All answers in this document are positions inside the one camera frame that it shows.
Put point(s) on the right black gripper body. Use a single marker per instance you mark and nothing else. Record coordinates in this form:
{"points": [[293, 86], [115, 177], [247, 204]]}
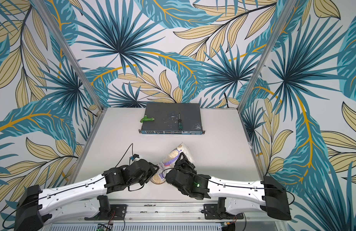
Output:
{"points": [[183, 165]]}

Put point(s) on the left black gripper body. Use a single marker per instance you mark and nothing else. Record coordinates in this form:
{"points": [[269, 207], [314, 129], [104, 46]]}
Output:
{"points": [[144, 178]]}

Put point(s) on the white patterned breakfast bowl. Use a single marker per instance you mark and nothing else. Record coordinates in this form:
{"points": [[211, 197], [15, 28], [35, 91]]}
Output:
{"points": [[157, 179]]}

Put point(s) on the clear oats bag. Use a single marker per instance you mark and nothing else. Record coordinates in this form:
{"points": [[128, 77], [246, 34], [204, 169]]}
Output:
{"points": [[172, 158]]}

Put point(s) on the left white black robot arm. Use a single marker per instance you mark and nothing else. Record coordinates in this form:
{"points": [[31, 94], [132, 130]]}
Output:
{"points": [[35, 206]]}

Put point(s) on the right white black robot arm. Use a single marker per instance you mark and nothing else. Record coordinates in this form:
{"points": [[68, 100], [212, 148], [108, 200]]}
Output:
{"points": [[233, 197]]}

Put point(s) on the green plastic fitting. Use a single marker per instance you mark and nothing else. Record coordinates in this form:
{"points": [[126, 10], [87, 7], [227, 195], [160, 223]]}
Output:
{"points": [[147, 119]]}

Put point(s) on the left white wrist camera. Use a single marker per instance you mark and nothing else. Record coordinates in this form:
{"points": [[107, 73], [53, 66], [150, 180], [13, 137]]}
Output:
{"points": [[134, 157]]}

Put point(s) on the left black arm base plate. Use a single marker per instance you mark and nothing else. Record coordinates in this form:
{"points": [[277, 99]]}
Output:
{"points": [[115, 212]]}

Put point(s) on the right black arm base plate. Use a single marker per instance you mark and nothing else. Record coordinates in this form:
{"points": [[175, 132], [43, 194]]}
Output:
{"points": [[214, 211]]}

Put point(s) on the green handled screwdriver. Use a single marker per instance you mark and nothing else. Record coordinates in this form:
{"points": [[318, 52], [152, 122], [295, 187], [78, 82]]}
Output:
{"points": [[180, 126]]}

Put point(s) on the grey network switch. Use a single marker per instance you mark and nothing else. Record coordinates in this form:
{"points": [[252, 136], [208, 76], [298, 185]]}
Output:
{"points": [[166, 119]]}

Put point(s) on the aluminium front rail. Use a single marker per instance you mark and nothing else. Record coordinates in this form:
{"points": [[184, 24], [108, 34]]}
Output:
{"points": [[142, 215]]}

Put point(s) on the left aluminium frame post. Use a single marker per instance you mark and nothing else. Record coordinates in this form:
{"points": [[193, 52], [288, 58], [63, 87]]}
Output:
{"points": [[45, 14]]}

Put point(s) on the aluminium frame post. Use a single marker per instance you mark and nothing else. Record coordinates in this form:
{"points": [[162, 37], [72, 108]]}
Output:
{"points": [[286, 11], [45, 14]]}

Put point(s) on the right aluminium frame post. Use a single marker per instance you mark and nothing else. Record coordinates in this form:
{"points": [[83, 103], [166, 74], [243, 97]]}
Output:
{"points": [[286, 11]]}

